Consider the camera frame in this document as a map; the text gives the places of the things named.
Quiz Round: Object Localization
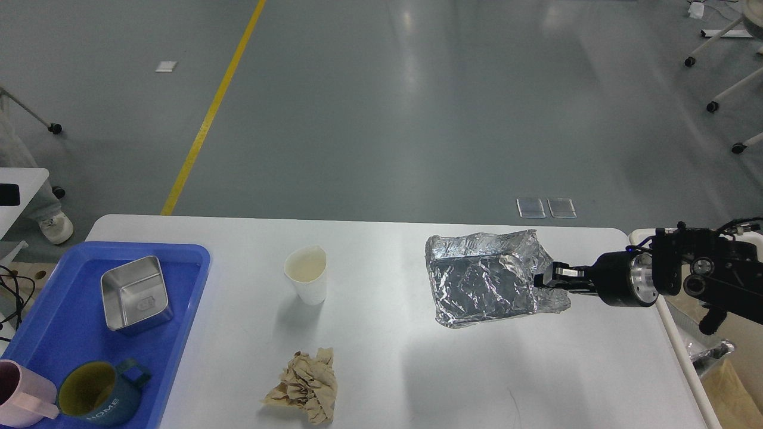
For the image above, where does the pink mug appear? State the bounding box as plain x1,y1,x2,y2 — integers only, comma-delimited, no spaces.
1,359,60,428

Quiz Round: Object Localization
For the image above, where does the clear floor plate right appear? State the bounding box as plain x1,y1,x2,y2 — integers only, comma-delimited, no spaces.
546,198,578,218

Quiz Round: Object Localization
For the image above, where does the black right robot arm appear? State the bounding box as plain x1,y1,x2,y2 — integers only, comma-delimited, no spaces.
534,216,762,335

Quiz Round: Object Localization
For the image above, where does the aluminium foil tray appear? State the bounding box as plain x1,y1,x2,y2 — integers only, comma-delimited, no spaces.
425,230,572,329

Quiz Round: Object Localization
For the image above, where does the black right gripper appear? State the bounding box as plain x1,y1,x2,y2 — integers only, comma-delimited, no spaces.
534,251,659,307

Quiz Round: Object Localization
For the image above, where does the white plastic bin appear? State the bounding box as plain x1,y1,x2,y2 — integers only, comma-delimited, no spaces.
629,228,763,429

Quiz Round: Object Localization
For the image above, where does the teal mug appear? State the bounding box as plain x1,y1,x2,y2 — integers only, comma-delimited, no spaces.
55,358,153,427

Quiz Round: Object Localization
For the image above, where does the white side table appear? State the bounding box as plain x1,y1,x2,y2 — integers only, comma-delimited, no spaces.
1,167,49,238

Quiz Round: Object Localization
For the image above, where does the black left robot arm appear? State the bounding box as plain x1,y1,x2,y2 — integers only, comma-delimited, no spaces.
0,183,21,207

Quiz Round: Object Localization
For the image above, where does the brown paper in bin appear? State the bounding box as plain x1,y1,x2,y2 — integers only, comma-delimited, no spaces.
700,357,762,428

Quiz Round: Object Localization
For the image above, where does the wheeled stand left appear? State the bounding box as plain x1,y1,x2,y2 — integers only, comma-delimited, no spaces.
0,86,66,199

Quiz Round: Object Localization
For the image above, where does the stainless steel rectangular container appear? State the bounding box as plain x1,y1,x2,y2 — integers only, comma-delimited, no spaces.
100,255,173,336

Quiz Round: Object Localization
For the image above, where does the old foil in bin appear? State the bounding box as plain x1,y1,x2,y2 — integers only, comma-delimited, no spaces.
671,309,736,378

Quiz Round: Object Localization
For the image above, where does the white paper cup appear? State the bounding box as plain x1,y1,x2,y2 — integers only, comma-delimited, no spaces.
283,246,327,305

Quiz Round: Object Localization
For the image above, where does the blue plastic tray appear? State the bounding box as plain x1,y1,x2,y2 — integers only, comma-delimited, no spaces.
2,241,210,428

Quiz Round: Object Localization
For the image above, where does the wheeled chair base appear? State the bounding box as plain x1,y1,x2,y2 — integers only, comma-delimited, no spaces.
683,1,761,155

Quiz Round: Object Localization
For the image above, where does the white paper on floor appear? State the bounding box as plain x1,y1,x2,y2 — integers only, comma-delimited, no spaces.
155,61,178,73

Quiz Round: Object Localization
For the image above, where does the clear floor plate left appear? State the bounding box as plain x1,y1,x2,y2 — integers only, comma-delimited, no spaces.
516,197,546,218

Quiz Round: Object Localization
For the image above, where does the clear floor plate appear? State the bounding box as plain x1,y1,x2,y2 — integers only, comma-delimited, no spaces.
546,198,578,218
516,197,546,218

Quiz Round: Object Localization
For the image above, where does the brown paper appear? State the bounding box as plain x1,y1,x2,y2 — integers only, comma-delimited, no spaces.
700,357,762,428
261,347,338,425

